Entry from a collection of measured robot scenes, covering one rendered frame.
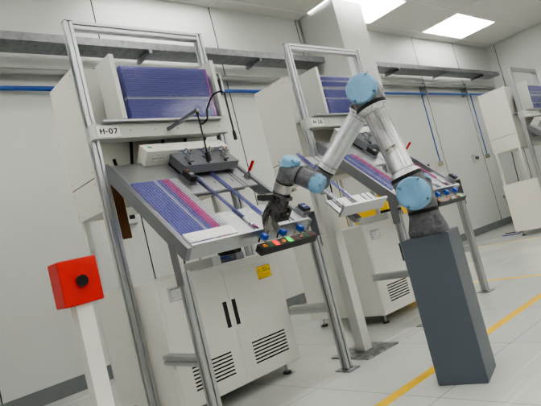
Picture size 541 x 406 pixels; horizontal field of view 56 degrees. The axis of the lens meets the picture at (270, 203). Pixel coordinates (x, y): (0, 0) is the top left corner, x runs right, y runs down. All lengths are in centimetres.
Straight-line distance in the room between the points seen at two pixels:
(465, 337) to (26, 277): 279
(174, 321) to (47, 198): 188
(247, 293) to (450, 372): 99
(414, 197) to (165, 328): 115
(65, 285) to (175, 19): 351
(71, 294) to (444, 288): 132
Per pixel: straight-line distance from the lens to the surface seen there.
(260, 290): 256
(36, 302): 379
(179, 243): 202
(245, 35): 547
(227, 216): 226
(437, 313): 202
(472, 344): 202
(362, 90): 191
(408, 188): 185
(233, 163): 268
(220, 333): 241
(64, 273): 190
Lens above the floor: 68
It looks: 4 degrees up
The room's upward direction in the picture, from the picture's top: 14 degrees counter-clockwise
